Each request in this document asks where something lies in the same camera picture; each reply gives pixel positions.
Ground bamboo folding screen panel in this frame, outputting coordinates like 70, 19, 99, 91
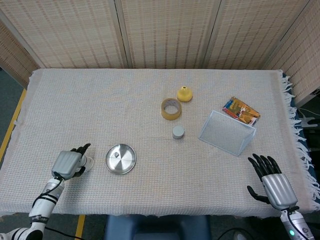
114, 0, 222, 70
203, 0, 311, 71
0, 0, 128, 70
0, 9, 42, 90
262, 0, 320, 108

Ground small grey round jar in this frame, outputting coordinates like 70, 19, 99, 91
171, 125, 186, 140

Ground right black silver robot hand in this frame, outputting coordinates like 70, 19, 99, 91
246, 153, 300, 210

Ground white paper cup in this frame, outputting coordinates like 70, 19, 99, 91
81, 154, 95, 172

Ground colourful snack packet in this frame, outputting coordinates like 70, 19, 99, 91
221, 96, 261, 126

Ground yellow toy pear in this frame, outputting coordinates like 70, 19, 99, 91
176, 85, 193, 103

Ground round metal plate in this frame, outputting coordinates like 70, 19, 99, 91
104, 143, 138, 175

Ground white woven tablecloth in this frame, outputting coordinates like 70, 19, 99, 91
0, 67, 319, 218

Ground light blue mesh basket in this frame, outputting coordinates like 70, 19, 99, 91
198, 110, 257, 157

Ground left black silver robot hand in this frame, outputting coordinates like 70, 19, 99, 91
51, 142, 92, 181

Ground yellowish packing tape roll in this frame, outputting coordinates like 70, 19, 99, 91
160, 97, 183, 121

